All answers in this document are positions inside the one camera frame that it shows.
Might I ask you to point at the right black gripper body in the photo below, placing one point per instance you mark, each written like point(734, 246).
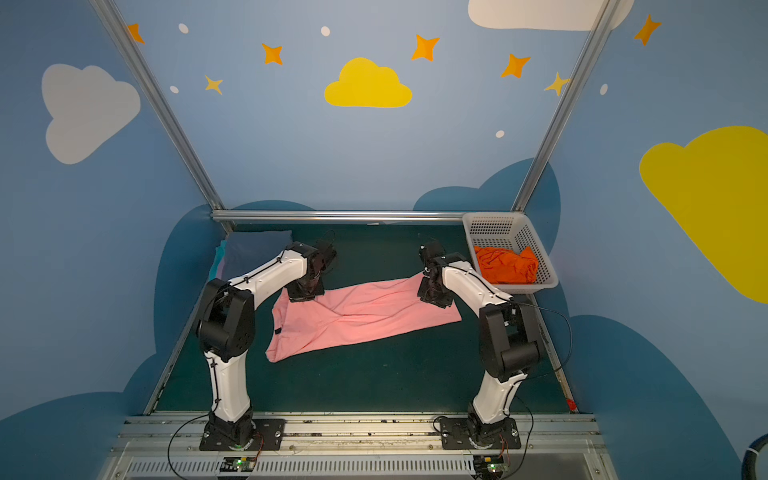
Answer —
point(435, 295)

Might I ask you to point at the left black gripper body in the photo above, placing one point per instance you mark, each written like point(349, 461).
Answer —
point(306, 291)

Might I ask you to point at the pink t shirt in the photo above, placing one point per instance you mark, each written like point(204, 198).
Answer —
point(352, 315)

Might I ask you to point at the white plastic laundry basket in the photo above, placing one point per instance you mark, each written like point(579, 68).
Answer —
point(515, 233)

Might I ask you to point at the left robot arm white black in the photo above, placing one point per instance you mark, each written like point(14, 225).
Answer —
point(225, 328)

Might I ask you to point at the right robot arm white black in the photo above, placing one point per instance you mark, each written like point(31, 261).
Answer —
point(509, 345)

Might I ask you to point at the orange t shirt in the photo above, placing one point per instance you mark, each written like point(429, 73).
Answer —
point(503, 266)

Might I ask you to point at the folded grey blue t shirt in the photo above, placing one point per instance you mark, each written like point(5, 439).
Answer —
point(245, 251)

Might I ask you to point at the folded teal t shirt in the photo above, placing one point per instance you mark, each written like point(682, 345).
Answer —
point(216, 268)

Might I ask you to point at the right green circuit board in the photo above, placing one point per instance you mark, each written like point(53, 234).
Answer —
point(489, 468)

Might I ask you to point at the green circuit board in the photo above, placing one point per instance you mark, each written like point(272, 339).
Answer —
point(489, 468)
point(237, 465)

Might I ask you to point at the left green circuit board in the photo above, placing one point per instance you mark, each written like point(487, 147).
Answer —
point(237, 465)

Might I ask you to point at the aluminium frame back crossbar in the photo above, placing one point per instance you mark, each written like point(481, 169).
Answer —
point(340, 217)

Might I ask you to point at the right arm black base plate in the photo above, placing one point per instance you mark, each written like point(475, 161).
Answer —
point(453, 433)

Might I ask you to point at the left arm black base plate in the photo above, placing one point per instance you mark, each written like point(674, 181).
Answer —
point(270, 432)

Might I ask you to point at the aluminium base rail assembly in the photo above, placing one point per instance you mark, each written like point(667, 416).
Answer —
point(391, 445)

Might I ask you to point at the aluminium frame right post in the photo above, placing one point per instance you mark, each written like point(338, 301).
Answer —
point(580, 74)

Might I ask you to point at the aluminium frame post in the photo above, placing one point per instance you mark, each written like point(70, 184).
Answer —
point(580, 74)
point(111, 18)

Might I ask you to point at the aluminium frame left post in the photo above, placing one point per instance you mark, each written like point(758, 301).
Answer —
point(111, 18)

